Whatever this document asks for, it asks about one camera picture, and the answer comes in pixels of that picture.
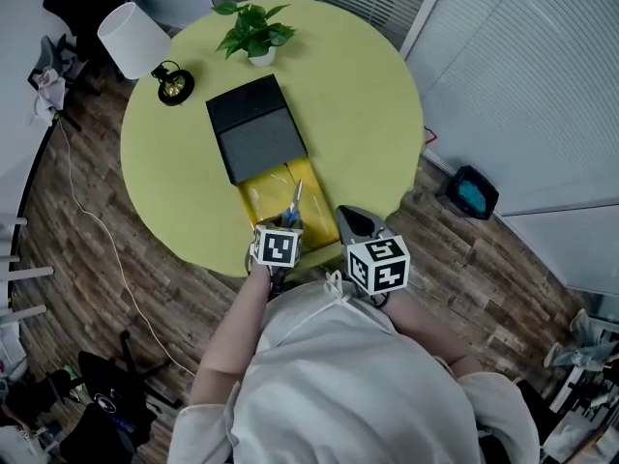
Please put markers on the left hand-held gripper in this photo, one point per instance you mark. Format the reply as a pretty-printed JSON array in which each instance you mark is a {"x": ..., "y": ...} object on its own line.
[{"x": 276, "y": 251}]

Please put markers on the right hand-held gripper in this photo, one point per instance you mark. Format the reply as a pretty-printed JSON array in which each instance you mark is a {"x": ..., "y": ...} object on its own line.
[{"x": 379, "y": 266}]

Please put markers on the black container with yellow drawer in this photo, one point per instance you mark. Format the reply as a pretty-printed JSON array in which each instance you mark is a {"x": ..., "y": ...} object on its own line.
[{"x": 261, "y": 128}]

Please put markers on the person's left forearm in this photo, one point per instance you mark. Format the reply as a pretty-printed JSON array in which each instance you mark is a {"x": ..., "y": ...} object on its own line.
[{"x": 232, "y": 336}]

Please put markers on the person's right forearm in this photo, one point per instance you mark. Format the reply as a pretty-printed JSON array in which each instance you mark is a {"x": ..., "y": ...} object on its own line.
[{"x": 425, "y": 329}]

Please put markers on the black bin with blue contents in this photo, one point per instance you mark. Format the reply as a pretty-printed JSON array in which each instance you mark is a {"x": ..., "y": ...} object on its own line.
[{"x": 471, "y": 194}]

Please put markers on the person's white shirt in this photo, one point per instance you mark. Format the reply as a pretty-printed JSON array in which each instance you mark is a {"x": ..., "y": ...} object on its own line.
[{"x": 348, "y": 385}]

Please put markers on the yellow-green tablecloth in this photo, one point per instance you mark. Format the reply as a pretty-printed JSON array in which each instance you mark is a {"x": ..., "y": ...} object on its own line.
[{"x": 358, "y": 114}]

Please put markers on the green potted plant white pot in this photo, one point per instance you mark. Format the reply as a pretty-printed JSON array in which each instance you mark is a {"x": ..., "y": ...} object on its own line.
[{"x": 256, "y": 29}]

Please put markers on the black swivel chair with bag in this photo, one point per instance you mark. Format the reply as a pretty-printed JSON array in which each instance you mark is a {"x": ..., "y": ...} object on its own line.
[{"x": 113, "y": 404}]

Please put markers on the white shade table lamp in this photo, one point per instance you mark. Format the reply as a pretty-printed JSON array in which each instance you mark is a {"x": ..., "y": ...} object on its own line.
[{"x": 133, "y": 39}]

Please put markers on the white rack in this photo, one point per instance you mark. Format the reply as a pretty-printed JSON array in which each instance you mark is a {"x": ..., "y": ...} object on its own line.
[{"x": 19, "y": 269}]

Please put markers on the grey chair with cloth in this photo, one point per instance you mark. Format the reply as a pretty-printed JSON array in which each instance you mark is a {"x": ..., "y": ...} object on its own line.
[{"x": 50, "y": 82}]

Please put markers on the black office chair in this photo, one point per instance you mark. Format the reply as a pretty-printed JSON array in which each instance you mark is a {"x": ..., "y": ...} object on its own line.
[{"x": 84, "y": 3}]

